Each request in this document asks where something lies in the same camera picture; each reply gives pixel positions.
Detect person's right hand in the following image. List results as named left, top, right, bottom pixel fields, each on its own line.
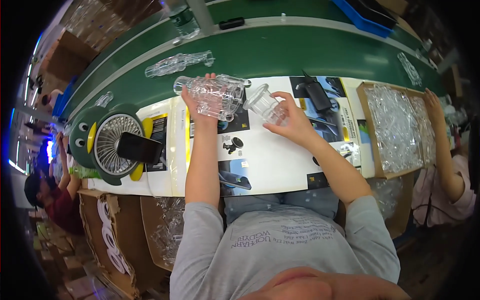
left=262, top=91, right=320, bottom=148

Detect person's left hand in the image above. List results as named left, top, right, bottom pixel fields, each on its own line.
left=181, top=73, right=230, bottom=124

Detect clear plastic bottle-shaped shell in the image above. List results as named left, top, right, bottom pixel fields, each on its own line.
left=145, top=50, right=215, bottom=79
left=173, top=73, right=252, bottom=123
left=397, top=52, right=423, bottom=87

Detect clear plastic cup part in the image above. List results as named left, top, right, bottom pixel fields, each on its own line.
left=242, top=83, right=290, bottom=127

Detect black charger adapter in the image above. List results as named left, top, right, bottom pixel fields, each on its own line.
left=295, top=70, right=333, bottom=112

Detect large printed paper sheet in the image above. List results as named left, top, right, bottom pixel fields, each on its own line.
left=185, top=76, right=363, bottom=197

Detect person's legs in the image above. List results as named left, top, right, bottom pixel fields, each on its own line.
left=223, top=187, right=340, bottom=226

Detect black phone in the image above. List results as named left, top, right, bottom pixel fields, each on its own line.
left=116, top=131, right=164, bottom=165

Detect printed paper sheet yellow stripe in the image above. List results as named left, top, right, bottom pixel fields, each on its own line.
left=85, top=99, right=178, bottom=198

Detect green water bottle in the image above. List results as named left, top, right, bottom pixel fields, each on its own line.
left=168, top=0, right=202, bottom=40

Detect small black box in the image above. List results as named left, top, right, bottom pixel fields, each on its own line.
left=218, top=17, right=245, bottom=30

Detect cardboard box of clear parts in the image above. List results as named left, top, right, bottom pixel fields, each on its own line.
left=356, top=81, right=438, bottom=180

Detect small clear plastic part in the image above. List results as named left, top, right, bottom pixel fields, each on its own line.
left=94, top=91, right=114, bottom=109

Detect green penguin desk fan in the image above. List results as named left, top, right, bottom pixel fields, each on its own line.
left=68, top=103, right=155, bottom=187

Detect carton with plastic bag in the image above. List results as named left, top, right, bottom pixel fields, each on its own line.
left=365, top=172, right=415, bottom=241

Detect blue plastic tray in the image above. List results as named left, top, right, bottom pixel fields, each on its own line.
left=331, top=0, right=398, bottom=39

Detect person's body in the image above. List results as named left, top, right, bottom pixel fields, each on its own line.
left=169, top=195, right=411, bottom=300

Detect open carton with clear parts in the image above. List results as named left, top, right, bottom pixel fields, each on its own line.
left=140, top=195, right=188, bottom=272

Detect heap of clear plastic parts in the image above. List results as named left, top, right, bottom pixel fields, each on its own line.
left=64, top=0, right=163, bottom=52

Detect stack of brown cartons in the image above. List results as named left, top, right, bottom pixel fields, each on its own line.
left=40, top=30, right=99, bottom=95

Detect torn brown cardboard box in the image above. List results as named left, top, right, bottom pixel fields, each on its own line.
left=77, top=189, right=152, bottom=300

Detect white cable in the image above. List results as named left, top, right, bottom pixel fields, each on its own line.
left=145, top=168, right=160, bottom=198

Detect grey metal post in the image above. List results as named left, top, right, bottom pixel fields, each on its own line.
left=187, top=0, right=217, bottom=37

